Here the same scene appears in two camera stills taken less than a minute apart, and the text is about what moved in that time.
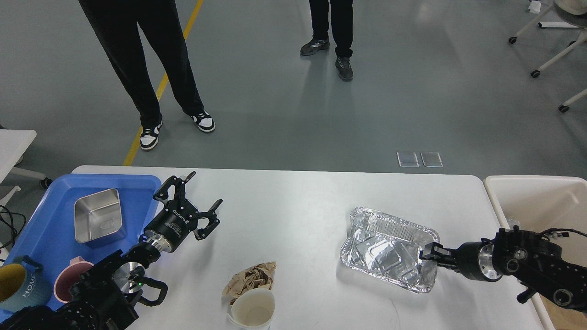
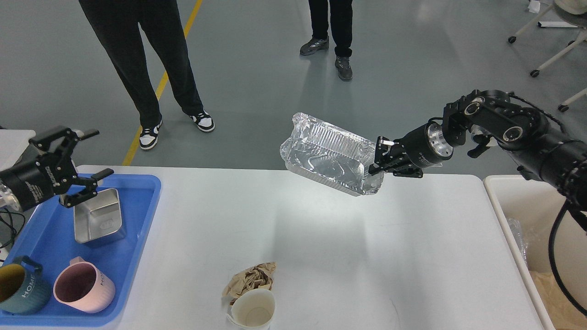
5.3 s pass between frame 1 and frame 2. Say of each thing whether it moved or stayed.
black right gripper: moved
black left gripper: moved
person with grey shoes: stayed
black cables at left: stayed
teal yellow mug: stayed
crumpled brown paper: stayed
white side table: stayed
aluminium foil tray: moved
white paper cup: stayed
